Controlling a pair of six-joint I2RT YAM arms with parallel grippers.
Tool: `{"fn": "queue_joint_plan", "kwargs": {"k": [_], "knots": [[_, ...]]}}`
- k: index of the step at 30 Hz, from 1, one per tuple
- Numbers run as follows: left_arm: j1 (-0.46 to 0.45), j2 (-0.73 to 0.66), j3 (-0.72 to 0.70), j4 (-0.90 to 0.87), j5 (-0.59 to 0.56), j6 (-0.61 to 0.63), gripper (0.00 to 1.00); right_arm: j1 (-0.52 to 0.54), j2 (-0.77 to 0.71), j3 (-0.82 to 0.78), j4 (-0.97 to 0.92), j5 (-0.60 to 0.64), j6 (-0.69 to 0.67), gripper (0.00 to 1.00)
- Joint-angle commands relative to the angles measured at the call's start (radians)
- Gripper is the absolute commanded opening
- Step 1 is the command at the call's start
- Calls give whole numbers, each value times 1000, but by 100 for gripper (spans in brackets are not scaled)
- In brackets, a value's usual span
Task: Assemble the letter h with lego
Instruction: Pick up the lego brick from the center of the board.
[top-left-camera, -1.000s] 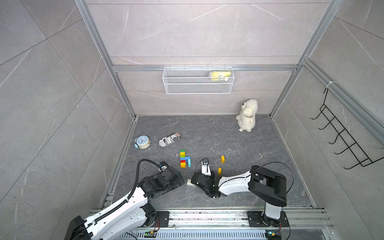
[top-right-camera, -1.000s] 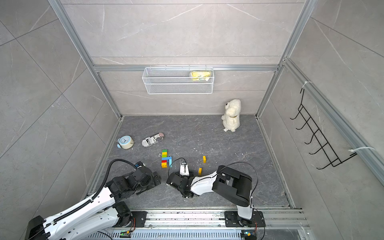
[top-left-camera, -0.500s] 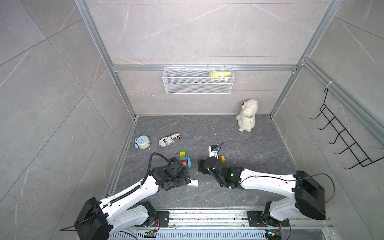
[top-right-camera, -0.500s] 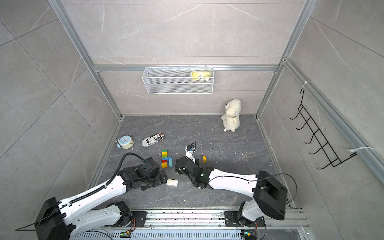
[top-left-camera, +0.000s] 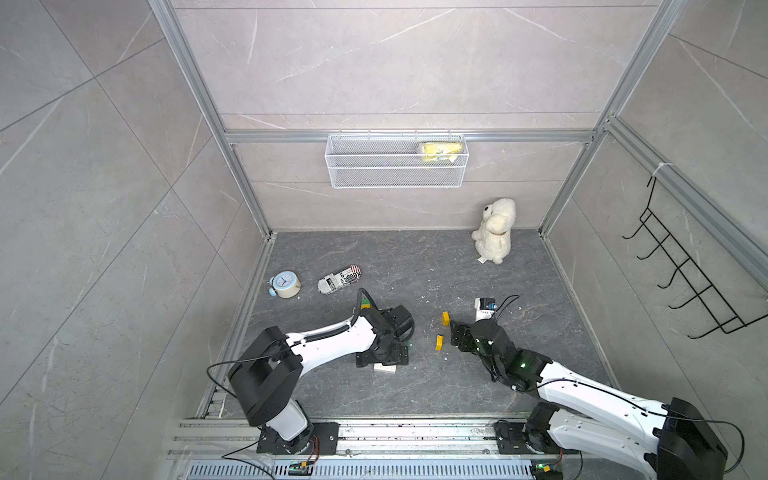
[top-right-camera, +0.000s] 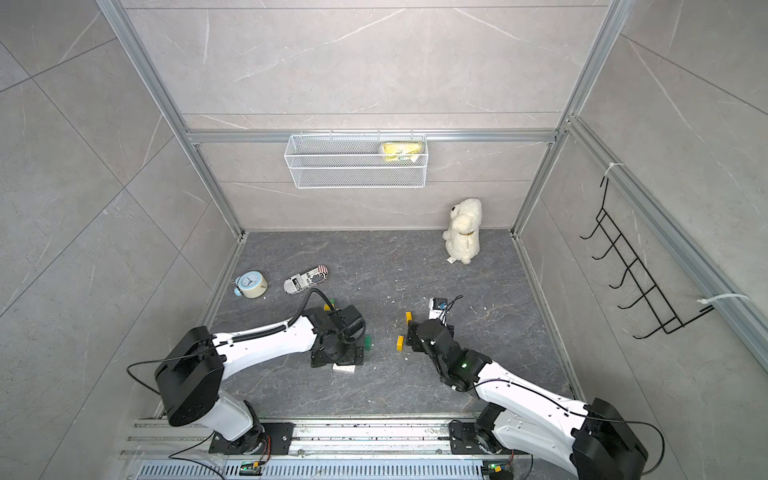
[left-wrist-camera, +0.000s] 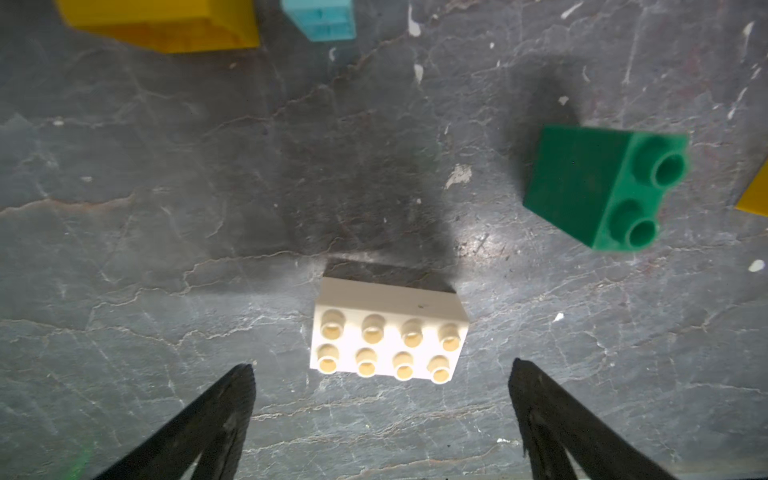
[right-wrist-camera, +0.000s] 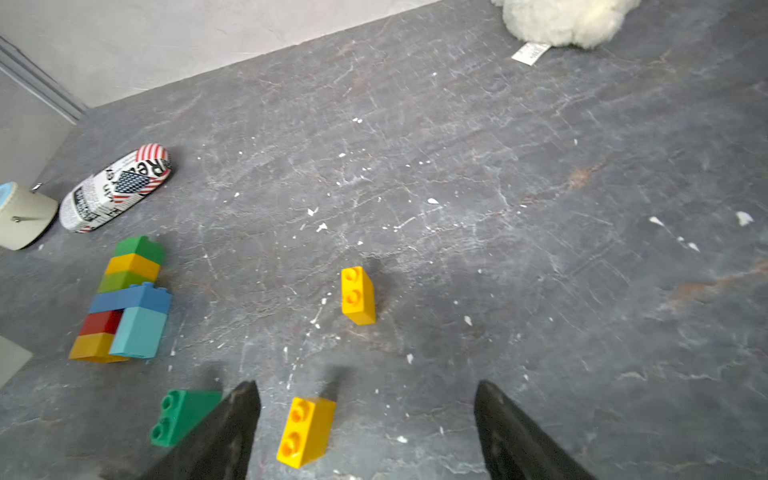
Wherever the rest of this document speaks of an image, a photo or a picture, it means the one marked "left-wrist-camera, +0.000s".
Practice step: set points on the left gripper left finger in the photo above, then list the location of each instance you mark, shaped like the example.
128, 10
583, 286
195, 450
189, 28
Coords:
210, 433

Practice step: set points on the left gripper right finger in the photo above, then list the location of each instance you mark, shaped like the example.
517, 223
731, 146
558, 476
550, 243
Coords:
557, 431

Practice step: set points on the white long lego brick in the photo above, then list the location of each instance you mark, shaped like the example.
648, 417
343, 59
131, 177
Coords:
371, 329

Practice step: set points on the green lego brick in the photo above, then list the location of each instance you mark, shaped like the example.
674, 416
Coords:
605, 187

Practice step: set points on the yellow stepped lego brick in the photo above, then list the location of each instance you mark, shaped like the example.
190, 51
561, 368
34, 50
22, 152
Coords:
755, 198

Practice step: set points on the small yellow lego brick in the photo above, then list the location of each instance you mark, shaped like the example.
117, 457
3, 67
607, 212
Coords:
167, 26

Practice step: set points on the cyan lego brick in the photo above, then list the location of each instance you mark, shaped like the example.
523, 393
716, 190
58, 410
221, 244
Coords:
322, 20

